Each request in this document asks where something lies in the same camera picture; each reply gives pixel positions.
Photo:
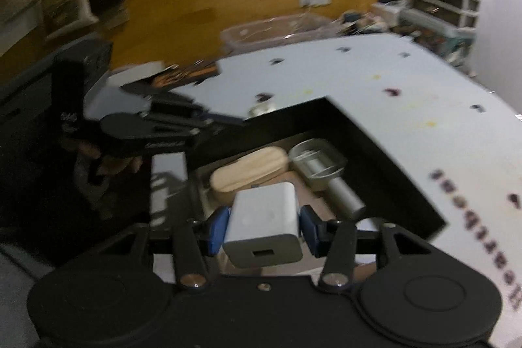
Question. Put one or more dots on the clear plastic storage bin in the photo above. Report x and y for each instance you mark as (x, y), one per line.
(278, 31)

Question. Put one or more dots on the white usb charger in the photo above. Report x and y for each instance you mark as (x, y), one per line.
(263, 228)

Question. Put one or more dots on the black storage box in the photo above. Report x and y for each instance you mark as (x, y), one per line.
(301, 191)

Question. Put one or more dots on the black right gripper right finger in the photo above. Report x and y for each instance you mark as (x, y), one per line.
(404, 288)

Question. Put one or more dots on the beige plastic scoop tool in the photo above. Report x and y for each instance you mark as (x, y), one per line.
(322, 166)

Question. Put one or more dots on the wooden oval block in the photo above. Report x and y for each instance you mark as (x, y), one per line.
(253, 169)

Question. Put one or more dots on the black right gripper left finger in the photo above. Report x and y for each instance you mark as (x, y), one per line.
(123, 295)

